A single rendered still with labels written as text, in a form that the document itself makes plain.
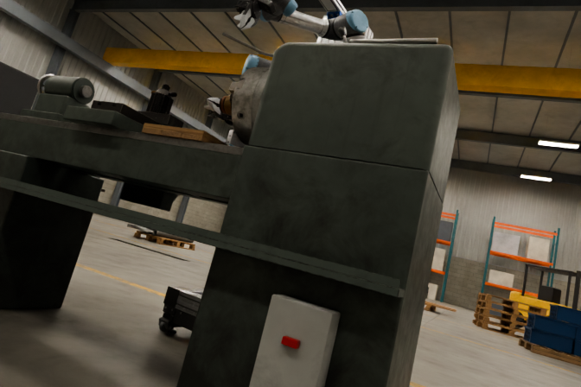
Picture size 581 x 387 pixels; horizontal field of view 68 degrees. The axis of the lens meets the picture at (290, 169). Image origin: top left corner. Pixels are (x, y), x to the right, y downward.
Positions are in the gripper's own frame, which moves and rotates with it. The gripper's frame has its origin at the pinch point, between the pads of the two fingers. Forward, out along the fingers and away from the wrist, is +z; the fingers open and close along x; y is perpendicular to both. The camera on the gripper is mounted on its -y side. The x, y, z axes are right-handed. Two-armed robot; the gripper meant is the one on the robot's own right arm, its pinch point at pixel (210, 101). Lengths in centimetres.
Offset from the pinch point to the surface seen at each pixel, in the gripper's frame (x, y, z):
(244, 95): -0.8, -24.5, 12.1
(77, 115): -19, 49, 21
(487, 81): 480, -18, -999
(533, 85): 479, -124, -1003
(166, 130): -18.7, 3.9, 15.2
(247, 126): -10.9, -26.3, 7.2
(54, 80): 1, 99, 4
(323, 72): 7, -56, 18
